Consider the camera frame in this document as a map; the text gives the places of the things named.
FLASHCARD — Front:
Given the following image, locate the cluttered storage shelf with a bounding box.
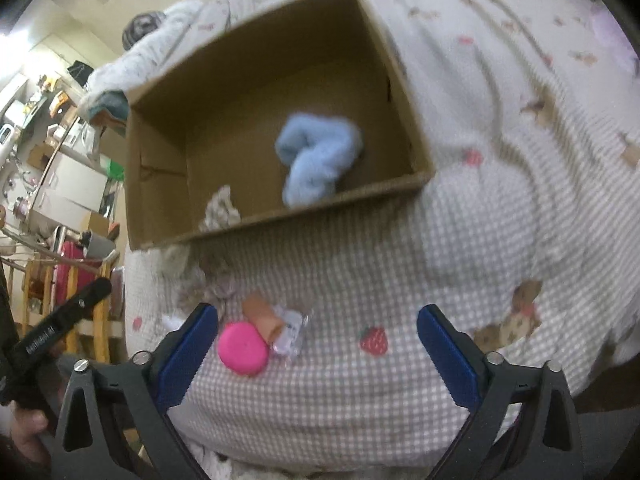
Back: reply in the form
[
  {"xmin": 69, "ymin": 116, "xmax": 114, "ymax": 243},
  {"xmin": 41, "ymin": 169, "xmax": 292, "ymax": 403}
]
[{"xmin": 0, "ymin": 60, "xmax": 98, "ymax": 231}]

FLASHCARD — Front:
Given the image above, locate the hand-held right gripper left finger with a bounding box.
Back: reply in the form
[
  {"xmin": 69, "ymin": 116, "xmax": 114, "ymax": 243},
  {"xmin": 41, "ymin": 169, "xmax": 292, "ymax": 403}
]
[{"xmin": 52, "ymin": 302, "xmax": 221, "ymax": 480}]

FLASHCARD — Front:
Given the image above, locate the grey crumpled cloth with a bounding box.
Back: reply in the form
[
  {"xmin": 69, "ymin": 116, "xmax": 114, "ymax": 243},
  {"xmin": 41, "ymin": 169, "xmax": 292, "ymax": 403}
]
[{"xmin": 156, "ymin": 245, "xmax": 207, "ymax": 283}]

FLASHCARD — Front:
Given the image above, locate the peach soft toy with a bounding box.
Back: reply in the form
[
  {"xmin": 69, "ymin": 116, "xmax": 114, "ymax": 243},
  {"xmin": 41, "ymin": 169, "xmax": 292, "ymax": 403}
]
[{"xmin": 242, "ymin": 291, "xmax": 285, "ymax": 345}]

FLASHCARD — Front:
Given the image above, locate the clear plastic packet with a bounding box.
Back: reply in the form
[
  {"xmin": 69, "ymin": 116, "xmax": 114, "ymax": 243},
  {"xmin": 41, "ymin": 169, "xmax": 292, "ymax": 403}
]
[{"xmin": 272, "ymin": 307, "xmax": 308, "ymax": 358}]

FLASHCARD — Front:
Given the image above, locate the light blue fluffy cloth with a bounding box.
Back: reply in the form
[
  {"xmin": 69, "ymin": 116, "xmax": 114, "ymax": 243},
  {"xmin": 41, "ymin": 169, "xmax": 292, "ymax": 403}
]
[{"xmin": 275, "ymin": 112, "xmax": 365, "ymax": 207}]

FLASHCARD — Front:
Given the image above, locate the white fluffy blanket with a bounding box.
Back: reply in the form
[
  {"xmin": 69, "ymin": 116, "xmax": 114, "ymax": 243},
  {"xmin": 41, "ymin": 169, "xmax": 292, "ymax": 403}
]
[{"xmin": 80, "ymin": 0, "xmax": 206, "ymax": 111}]

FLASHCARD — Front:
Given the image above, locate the teal cloth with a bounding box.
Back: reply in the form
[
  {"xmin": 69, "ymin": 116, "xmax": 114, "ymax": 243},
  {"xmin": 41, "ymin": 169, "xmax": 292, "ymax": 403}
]
[{"xmin": 89, "ymin": 90, "xmax": 130, "ymax": 126}]

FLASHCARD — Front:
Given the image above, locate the pink round soft toy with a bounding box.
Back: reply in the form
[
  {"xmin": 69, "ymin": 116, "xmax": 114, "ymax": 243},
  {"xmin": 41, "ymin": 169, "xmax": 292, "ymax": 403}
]
[{"xmin": 217, "ymin": 322, "xmax": 270, "ymax": 377}]

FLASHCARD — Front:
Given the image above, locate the white floral cloth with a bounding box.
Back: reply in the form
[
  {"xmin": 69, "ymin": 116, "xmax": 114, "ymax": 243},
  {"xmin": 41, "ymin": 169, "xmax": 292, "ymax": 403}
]
[{"xmin": 199, "ymin": 185, "xmax": 242, "ymax": 233}]

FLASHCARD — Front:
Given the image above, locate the person's left hand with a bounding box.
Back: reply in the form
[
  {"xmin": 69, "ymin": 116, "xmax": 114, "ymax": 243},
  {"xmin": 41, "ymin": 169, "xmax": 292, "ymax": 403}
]
[{"xmin": 0, "ymin": 407, "xmax": 51, "ymax": 466}]

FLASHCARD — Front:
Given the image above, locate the lilac cloth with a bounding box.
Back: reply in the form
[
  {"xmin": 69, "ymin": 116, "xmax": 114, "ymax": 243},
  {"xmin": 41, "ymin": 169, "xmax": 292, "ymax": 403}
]
[{"xmin": 590, "ymin": 7, "xmax": 639, "ymax": 77}]

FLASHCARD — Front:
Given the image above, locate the pink bag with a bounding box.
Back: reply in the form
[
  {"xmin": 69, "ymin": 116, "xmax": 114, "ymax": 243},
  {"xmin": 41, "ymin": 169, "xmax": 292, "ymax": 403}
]
[{"xmin": 52, "ymin": 241, "xmax": 103, "ymax": 321}]

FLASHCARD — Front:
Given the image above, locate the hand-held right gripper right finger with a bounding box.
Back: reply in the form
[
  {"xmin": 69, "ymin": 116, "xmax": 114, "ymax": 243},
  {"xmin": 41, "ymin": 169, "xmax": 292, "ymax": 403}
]
[{"xmin": 417, "ymin": 304, "xmax": 586, "ymax": 480}]

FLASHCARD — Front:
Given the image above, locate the checked strawberry print quilt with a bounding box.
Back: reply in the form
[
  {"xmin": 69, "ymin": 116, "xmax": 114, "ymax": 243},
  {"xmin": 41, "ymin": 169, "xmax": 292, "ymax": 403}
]
[{"xmin": 122, "ymin": 0, "xmax": 640, "ymax": 480}]

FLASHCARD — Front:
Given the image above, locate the wooden chair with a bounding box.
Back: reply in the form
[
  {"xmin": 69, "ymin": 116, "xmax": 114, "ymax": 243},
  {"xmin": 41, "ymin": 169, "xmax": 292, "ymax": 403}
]
[{"xmin": 20, "ymin": 252, "xmax": 126, "ymax": 361}]

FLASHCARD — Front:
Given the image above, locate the grey striped knit hat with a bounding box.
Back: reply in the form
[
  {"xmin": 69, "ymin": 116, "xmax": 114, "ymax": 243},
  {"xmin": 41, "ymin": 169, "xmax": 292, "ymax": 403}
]
[{"xmin": 121, "ymin": 11, "xmax": 167, "ymax": 52}]

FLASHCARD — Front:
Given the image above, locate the white storage box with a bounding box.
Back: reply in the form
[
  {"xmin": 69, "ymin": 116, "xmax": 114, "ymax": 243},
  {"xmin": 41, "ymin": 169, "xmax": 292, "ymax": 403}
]
[{"xmin": 30, "ymin": 152, "xmax": 108, "ymax": 221}]

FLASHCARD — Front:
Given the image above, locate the brown cardboard box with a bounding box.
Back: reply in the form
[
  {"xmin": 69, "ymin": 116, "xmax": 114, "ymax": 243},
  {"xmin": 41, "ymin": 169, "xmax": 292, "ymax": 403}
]
[{"xmin": 123, "ymin": 0, "xmax": 436, "ymax": 251}]

